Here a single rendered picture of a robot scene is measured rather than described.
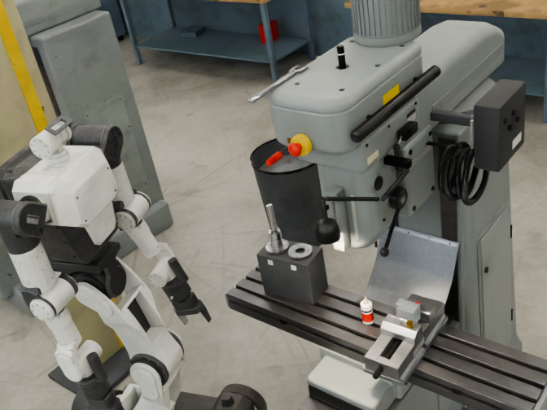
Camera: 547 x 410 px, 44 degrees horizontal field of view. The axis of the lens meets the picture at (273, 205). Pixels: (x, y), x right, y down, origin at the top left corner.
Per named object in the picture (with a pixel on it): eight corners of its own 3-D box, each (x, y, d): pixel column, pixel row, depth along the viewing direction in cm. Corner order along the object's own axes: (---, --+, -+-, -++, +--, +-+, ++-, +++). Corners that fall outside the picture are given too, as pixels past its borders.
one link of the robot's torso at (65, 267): (41, 299, 225) (22, 257, 216) (63, 275, 235) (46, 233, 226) (112, 308, 215) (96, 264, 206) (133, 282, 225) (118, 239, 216)
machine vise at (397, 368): (403, 386, 214) (400, 361, 209) (361, 371, 223) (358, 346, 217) (448, 318, 237) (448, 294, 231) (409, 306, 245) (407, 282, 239)
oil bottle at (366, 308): (369, 326, 240) (367, 303, 234) (360, 322, 242) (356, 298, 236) (376, 319, 242) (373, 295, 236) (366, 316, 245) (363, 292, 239)
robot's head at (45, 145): (37, 165, 192) (26, 137, 187) (58, 148, 199) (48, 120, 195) (56, 166, 189) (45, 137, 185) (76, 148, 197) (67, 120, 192)
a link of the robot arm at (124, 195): (107, 230, 230) (85, 175, 218) (125, 208, 240) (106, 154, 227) (137, 232, 226) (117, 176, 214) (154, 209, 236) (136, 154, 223)
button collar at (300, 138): (309, 158, 182) (306, 138, 179) (291, 154, 186) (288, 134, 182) (313, 154, 183) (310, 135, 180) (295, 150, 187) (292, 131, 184)
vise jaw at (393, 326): (414, 345, 219) (414, 335, 217) (380, 333, 226) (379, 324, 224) (422, 333, 223) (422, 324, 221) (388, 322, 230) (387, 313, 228)
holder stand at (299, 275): (313, 306, 254) (306, 263, 243) (264, 293, 265) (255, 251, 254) (328, 285, 262) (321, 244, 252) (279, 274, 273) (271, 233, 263)
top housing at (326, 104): (345, 161, 177) (338, 105, 169) (267, 145, 193) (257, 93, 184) (429, 89, 206) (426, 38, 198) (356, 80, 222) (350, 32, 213)
